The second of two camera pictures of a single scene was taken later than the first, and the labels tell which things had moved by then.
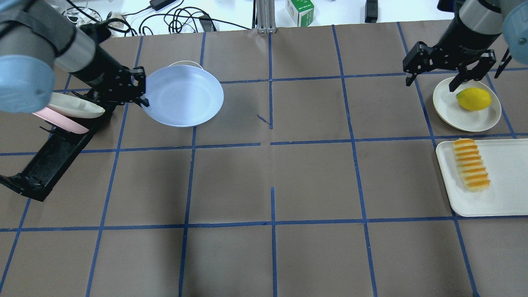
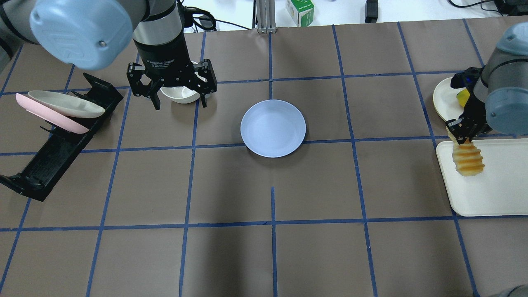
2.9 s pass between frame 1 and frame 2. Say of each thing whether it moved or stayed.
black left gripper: moved
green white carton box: stayed
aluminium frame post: stayed
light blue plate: moved
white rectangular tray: stayed
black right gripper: moved
